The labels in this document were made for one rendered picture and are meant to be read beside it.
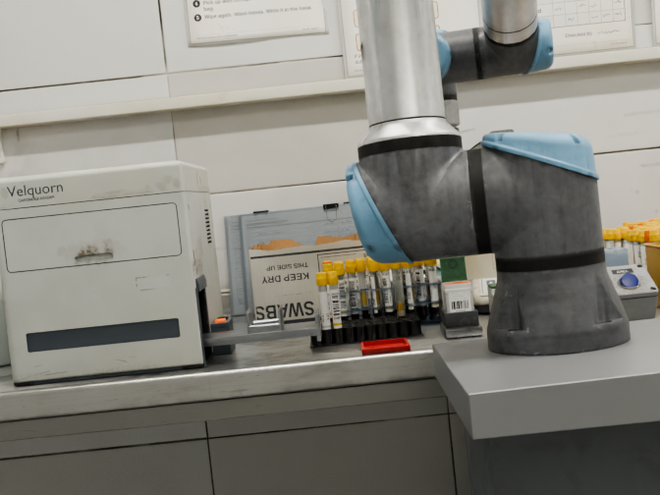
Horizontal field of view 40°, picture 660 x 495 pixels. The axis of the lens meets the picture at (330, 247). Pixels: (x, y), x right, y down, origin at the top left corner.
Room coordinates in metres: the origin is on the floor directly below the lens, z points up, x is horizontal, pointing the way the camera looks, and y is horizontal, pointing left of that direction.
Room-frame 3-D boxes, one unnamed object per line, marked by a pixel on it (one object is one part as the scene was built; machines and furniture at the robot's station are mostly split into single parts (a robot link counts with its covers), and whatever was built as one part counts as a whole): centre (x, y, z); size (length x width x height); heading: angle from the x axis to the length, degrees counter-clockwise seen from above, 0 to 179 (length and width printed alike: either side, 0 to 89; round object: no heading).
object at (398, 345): (1.31, -0.06, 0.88); 0.07 x 0.07 x 0.01; 0
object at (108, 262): (1.44, 0.32, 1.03); 0.31 x 0.27 x 0.30; 90
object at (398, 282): (1.43, -0.10, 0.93); 0.01 x 0.01 x 0.10
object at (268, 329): (1.35, 0.13, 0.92); 0.21 x 0.07 x 0.05; 90
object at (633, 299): (1.32, -0.41, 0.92); 0.13 x 0.07 x 0.08; 0
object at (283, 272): (1.74, 0.02, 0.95); 0.29 x 0.25 x 0.15; 0
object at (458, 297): (1.38, -0.18, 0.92); 0.05 x 0.04 x 0.06; 179
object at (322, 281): (1.43, -0.04, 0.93); 0.17 x 0.09 x 0.11; 90
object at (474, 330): (1.38, -0.18, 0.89); 0.09 x 0.05 x 0.04; 179
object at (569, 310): (0.99, -0.24, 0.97); 0.15 x 0.15 x 0.10
